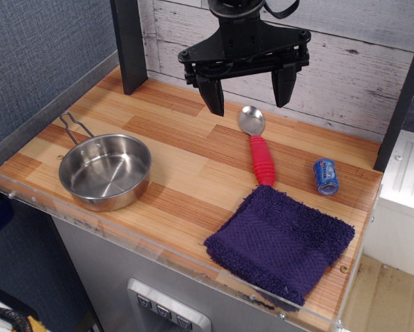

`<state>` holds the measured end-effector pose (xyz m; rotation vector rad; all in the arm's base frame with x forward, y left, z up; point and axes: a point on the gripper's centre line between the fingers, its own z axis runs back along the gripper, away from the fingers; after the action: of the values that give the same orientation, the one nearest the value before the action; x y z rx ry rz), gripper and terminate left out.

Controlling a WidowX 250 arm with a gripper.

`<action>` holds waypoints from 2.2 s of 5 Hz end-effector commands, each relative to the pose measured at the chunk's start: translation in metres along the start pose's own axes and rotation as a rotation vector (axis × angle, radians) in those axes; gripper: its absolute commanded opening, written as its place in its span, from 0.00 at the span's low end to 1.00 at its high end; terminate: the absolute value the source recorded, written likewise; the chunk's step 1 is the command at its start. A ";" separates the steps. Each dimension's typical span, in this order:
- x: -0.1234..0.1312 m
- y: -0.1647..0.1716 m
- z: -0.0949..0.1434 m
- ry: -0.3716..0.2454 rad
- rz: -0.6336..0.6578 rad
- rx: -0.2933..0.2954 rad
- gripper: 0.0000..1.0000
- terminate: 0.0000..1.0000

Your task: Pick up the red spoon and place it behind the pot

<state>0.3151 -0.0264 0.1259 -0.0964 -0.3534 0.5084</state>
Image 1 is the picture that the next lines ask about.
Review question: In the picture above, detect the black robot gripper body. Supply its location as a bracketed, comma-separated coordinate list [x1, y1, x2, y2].
[178, 14, 311, 86]

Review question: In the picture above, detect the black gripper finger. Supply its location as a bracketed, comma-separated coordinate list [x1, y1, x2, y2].
[198, 78, 225, 116]
[272, 64, 297, 107]

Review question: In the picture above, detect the red handled metal spoon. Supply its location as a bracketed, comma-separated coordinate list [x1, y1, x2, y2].
[238, 106, 276, 186]

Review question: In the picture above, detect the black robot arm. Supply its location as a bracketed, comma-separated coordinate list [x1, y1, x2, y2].
[178, 0, 311, 116]

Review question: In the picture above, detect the stainless steel pot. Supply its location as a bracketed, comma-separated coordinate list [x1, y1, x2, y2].
[59, 112, 152, 212]

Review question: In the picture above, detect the small blue mentos can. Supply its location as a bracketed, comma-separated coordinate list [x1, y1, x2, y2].
[313, 158, 339, 196]

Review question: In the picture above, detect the purple terry cloth towel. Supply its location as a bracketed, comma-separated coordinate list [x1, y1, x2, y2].
[204, 185, 355, 306]

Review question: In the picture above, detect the white side cabinet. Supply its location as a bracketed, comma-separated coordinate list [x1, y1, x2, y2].
[363, 130, 414, 275]

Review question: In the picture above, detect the silver toy fridge cabinet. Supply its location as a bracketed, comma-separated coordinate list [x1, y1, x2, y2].
[54, 218, 340, 331]

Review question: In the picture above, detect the silver dispenser button panel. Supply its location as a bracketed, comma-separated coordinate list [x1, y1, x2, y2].
[127, 278, 212, 331]

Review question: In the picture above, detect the black and yellow object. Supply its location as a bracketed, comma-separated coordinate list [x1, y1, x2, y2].
[0, 308, 47, 332]

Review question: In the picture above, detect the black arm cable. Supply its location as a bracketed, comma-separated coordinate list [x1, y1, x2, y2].
[261, 0, 301, 20]

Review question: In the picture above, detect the black vertical post left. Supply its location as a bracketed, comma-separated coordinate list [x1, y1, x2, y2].
[110, 0, 148, 95]

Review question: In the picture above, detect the black vertical post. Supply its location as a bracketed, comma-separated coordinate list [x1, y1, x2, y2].
[110, 0, 148, 95]
[373, 56, 414, 172]

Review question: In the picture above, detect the black vertical post right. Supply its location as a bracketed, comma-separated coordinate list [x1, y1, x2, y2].
[373, 56, 414, 172]

